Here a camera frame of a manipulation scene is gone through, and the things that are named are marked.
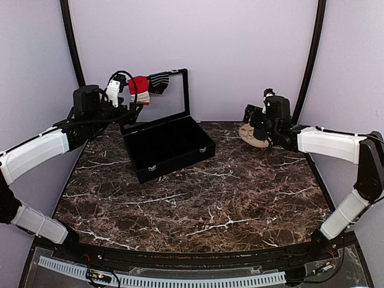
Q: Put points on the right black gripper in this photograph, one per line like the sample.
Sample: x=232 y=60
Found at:
x=255 y=120

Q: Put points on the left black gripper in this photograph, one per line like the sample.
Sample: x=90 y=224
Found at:
x=131 y=114

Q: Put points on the black white striped sock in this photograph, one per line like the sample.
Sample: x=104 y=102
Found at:
x=158 y=82

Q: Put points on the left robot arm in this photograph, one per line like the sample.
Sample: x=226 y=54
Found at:
x=93 y=110

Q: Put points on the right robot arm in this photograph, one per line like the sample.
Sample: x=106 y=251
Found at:
x=363 y=150

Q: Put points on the beige ceramic saucer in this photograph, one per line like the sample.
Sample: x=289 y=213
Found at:
x=246 y=134

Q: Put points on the red and beige sock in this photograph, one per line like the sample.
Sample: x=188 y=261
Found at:
x=142 y=90

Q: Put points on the black display case box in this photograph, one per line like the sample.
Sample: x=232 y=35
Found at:
x=167 y=144

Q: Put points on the small green circuit board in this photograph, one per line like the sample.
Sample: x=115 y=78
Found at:
x=97 y=276

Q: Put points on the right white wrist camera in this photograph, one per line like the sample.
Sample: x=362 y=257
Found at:
x=270 y=103

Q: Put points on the left black frame post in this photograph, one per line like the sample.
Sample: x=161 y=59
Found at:
x=71 y=42

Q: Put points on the black frame post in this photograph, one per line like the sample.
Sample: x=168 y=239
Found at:
x=71 y=42
x=312 y=55

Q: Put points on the right black frame post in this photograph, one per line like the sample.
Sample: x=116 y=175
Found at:
x=312 y=55

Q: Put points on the black front rail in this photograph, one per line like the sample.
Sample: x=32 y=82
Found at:
x=289 y=257

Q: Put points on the white slotted cable duct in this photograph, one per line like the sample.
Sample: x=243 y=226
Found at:
x=146 y=277

